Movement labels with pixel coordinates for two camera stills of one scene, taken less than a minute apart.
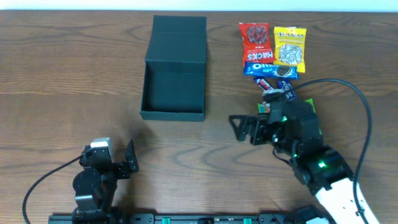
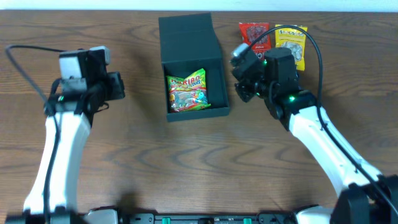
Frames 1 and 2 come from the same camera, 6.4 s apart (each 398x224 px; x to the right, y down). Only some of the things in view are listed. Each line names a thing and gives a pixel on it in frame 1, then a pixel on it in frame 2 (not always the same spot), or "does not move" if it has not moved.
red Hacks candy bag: [255, 42] does not move
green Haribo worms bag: [265, 106] → [188, 94]
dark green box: [173, 83] → [189, 43]
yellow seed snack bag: [290, 47] does not move
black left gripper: [121, 169] → [115, 84]
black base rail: [186, 218] does not move
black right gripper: [257, 132] → [244, 90]
